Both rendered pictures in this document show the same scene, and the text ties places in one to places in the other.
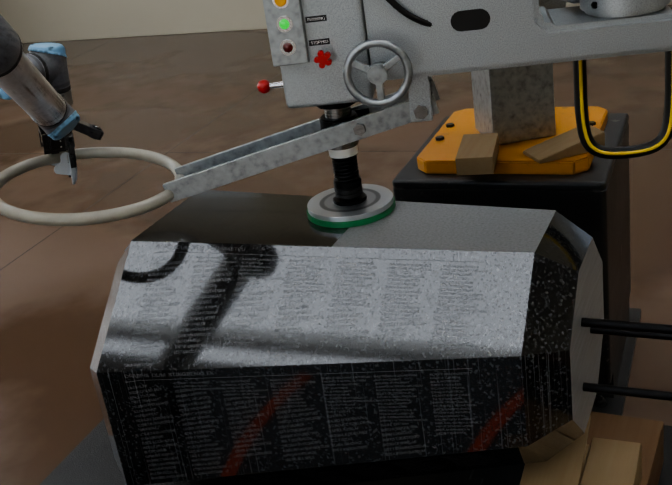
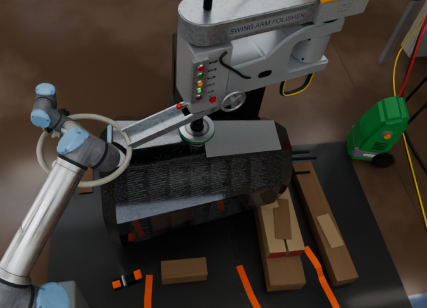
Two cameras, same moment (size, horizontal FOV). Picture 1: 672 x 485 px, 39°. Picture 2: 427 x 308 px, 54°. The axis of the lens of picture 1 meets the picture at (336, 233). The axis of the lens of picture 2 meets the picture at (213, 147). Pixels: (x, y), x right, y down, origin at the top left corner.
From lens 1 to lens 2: 1.71 m
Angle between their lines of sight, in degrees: 43
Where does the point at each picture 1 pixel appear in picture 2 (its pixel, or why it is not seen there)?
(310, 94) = (201, 108)
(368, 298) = (225, 174)
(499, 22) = (274, 72)
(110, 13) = not seen: outside the picture
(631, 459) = not seen: hidden behind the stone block
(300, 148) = (187, 120)
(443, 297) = (253, 169)
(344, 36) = (219, 88)
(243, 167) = (163, 131)
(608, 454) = not seen: hidden behind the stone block
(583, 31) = (299, 70)
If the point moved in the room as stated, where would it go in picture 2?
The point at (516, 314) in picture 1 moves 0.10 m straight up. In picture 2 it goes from (278, 171) to (281, 162)
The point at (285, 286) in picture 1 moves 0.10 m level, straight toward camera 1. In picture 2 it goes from (191, 175) to (201, 187)
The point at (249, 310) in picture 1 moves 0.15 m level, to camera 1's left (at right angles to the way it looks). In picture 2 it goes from (178, 187) to (155, 199)
